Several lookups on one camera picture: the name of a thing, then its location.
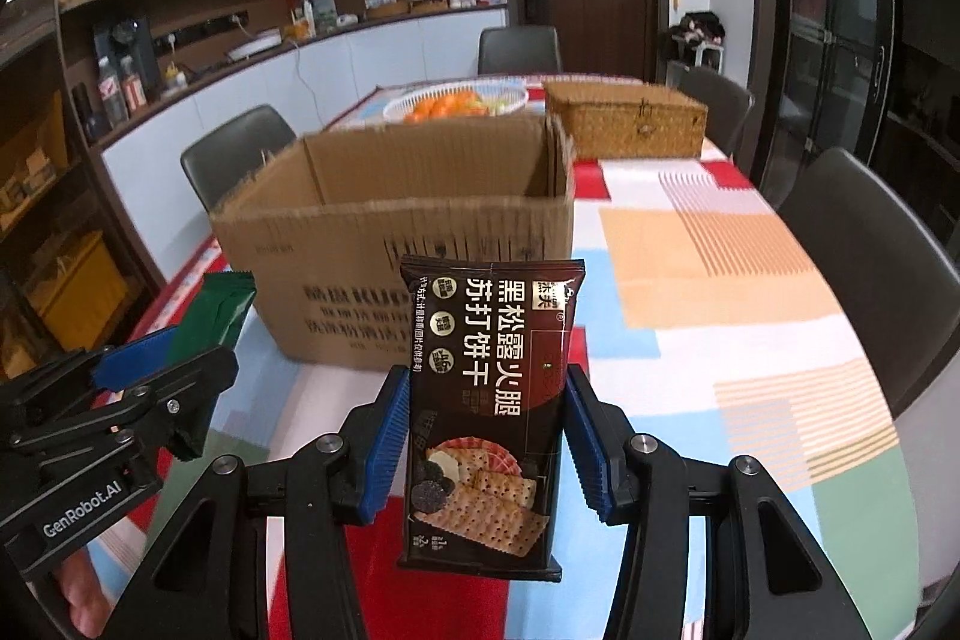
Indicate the yellow bag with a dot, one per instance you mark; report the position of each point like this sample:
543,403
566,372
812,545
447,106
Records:
75,295

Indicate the dark grey chair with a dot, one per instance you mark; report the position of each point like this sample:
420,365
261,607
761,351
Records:
232,153
517,51
720,100
862,235

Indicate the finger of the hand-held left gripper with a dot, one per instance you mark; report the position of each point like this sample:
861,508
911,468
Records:
202,385
135,359

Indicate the dark green snack packet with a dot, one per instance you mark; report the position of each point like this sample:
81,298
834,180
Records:
217,310

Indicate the white counter cabinet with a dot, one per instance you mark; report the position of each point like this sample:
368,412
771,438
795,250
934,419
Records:
225,85

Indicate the clear bottle red label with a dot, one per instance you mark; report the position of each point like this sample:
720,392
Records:
111,96
133,85

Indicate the brown cardboard box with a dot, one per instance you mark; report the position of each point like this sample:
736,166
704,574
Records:
315,265

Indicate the black cracker packet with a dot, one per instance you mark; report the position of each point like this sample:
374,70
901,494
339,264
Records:
487,400

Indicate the wicker storage box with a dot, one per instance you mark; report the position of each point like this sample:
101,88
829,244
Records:
622,123

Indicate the white fruit basket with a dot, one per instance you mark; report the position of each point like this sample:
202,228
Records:
514,99

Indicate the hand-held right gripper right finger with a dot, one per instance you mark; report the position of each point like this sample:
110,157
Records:
592,452

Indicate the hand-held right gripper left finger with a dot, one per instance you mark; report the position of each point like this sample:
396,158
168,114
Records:
386,445

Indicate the dark glass cabinet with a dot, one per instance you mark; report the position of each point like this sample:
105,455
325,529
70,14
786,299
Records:
825,48

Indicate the brown wooden shelf unit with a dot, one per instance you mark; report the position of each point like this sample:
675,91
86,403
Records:
88,175

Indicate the person's left hand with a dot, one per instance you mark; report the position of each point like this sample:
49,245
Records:
79,595

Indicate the black coffee machine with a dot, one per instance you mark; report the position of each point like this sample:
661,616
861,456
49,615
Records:
131,44

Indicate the pile of orange fruit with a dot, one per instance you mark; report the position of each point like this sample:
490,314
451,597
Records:
442,108

